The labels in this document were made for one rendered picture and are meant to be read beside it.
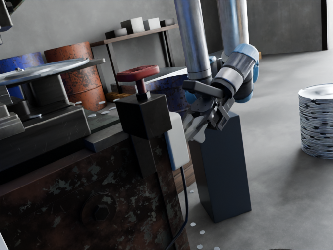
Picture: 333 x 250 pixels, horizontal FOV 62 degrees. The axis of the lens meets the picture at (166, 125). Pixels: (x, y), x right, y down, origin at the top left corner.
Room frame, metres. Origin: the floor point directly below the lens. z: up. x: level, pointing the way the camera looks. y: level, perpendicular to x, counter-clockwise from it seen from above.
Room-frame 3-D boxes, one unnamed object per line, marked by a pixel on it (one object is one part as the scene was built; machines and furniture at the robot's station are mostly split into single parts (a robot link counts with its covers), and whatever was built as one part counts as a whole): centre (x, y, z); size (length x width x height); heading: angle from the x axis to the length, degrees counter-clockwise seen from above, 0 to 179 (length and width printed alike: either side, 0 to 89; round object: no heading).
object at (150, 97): (0.53, 0.04, 0.62); 0.10 x 0.06 x 0.20; 34
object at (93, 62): (0.75, 0.26, 0.72); 0.25 x 0.14 x 0.14; 124
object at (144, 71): (0.51, 0.03, 0.72); 0.07 x 0.06 x 0.08; 124
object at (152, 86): (1.87, -0.09, 0.24); 0.42 x 0.42 x 0.48
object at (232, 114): (1.08, -0.18, 0.23); 0.18 x 0.18 x 0.45; 10
